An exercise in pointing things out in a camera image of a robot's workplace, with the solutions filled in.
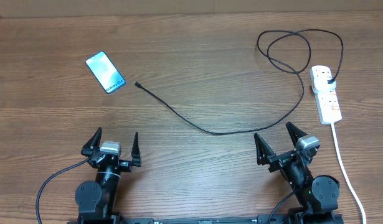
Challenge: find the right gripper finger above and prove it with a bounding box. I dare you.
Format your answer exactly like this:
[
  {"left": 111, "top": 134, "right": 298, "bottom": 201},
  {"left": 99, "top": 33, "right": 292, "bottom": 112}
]
[
  {"left": 286, "top": 122, "right": 307, "bottom": 146},
  {"left": 254, "top": 133, "right": 276, "bottom": 159}
]

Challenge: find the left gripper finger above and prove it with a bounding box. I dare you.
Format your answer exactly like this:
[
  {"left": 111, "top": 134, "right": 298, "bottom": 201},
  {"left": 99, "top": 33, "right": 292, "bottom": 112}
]
[
  {"left": 131, "top": 132, "right": 140, "bottom": 160},
  {"left": 83, "top": 127, "right": 102, "bottom": 150}
]

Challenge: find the Samsung Galaxy smartphone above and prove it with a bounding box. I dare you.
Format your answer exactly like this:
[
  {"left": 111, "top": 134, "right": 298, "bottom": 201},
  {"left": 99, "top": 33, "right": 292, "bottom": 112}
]
[{"left": 85, "top": 51, "right": 126, "bottom": 94}]

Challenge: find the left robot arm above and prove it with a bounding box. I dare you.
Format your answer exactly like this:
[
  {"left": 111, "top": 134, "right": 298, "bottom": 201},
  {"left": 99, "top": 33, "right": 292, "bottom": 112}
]
[{"left": 75, "top": 128, "right": 141, "bottom": 223}]

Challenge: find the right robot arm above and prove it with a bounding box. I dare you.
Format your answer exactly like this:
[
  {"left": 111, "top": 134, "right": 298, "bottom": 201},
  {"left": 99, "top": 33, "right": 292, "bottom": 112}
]
[{"left": 254, "top": 122, "right": 344, "bottom": 224}]

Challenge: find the white charger plug adapter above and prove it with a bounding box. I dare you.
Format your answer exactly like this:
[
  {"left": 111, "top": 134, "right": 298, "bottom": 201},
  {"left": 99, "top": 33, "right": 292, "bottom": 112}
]
[{"left": 311, "top": 76, "right": 336, "bottom": 93}]

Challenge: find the white power strip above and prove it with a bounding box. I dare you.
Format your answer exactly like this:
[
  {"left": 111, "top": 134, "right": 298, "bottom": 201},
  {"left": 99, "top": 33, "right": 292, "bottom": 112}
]
[{"left": 310, "top": 65, "right": 342, "bottom": 124}]

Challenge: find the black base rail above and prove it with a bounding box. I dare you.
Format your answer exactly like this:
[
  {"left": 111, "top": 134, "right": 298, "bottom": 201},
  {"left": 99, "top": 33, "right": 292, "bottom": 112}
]
[{"left": 66, "top": 213, "right": 344, "bottom": 224}]

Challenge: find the white power strip cord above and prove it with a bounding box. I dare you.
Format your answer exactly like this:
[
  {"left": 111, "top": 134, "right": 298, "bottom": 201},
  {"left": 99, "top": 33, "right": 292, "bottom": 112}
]
[{"left": 330, "top": 123, "right": 367, "bottom": 224}]

